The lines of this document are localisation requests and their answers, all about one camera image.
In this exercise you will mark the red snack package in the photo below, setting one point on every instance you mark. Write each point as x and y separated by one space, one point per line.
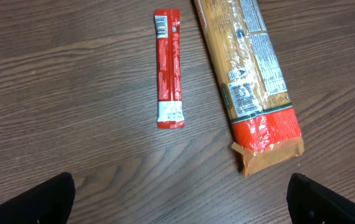
263 120

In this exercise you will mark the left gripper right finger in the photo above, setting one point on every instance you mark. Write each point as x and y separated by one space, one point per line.
311 202

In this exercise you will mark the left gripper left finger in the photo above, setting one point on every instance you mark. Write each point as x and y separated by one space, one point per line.
49 202

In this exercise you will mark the red stick sachet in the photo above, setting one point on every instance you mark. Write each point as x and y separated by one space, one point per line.
170 113

